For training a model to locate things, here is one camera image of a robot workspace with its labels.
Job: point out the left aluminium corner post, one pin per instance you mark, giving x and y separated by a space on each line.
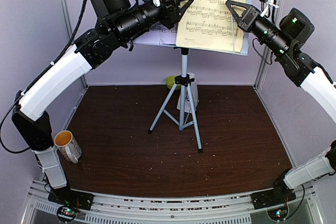
65 11

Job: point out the metal front base rail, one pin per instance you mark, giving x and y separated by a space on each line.
232 208

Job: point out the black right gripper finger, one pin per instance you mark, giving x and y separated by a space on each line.
237 12
245 5

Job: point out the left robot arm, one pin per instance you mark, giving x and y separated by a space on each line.
118 24

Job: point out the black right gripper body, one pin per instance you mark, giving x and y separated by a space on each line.
247 24

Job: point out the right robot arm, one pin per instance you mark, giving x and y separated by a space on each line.
285 42

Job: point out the white perforated music stand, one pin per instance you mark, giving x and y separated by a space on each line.
184 82

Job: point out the white metronome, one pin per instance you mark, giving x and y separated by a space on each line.
194 91

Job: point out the green plastic bowl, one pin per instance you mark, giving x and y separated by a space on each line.
169 81

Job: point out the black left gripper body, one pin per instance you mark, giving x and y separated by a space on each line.
169 18

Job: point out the patterned ceramic mug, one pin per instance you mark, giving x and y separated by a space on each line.
68 146

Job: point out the yellow sheet music page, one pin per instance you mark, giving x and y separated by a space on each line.
208 24

